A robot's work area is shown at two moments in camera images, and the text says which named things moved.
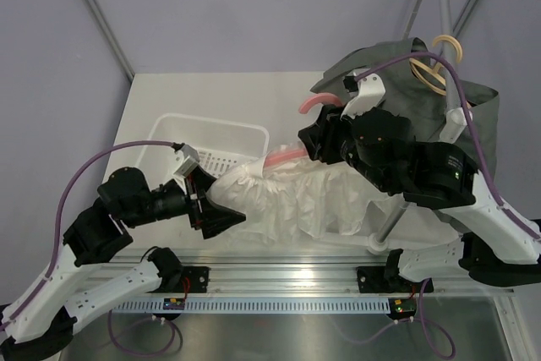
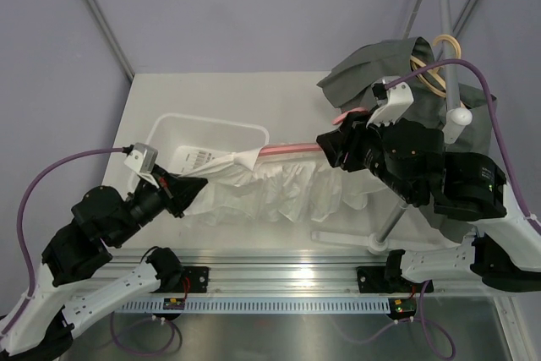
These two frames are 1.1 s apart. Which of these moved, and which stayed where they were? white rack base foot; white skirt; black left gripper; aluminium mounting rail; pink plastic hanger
Moved: black left gripper; white skirt; pink plastic hanger
Stayed: aluminium mounting rail; white rack base foot
